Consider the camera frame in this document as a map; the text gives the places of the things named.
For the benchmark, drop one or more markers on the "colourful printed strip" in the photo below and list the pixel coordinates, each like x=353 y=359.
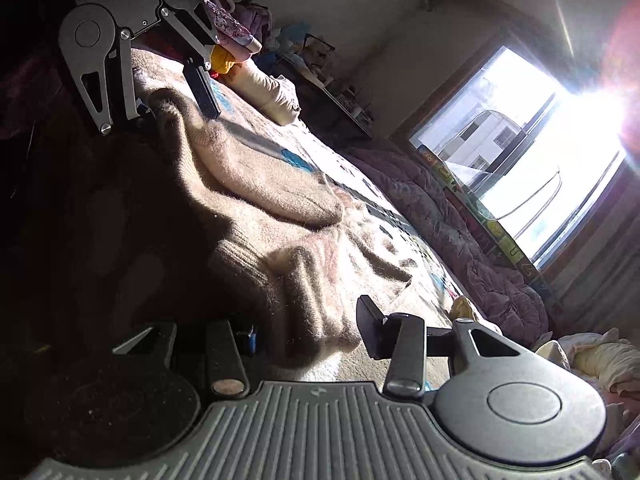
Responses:
x=500 y=235

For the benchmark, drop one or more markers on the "white garment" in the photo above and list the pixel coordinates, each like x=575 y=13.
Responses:
x=605 y=365

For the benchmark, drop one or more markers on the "cream pillow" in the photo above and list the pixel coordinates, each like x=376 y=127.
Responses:
x=265 y=90

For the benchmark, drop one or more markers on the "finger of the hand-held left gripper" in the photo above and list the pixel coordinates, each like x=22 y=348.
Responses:
x=205 y=95
x=127 y=105

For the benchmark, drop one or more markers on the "brown printed blanket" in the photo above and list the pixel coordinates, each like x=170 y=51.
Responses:
x=390 y=230

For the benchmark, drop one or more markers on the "purple quilt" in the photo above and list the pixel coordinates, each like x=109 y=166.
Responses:
x=450 y=230

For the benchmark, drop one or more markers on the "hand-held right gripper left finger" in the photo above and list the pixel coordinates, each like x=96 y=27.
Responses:
x=254 y=342

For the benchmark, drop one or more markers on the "beige fuzzy sweater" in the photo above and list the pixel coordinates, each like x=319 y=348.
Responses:
x=280 y=200

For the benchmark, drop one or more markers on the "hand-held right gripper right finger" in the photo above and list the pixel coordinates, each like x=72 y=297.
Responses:
x=367 y=325

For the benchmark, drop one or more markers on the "cluttered side table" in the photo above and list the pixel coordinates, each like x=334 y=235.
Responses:
x=330 y=100

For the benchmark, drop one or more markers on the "window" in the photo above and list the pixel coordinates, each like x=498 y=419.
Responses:
x=540 y=160

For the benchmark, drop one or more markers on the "small yellow cloth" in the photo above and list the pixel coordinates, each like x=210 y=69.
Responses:
x=222 y=62

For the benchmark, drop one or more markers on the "floral pink cloth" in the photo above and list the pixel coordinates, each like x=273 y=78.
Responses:
x=232 y=27

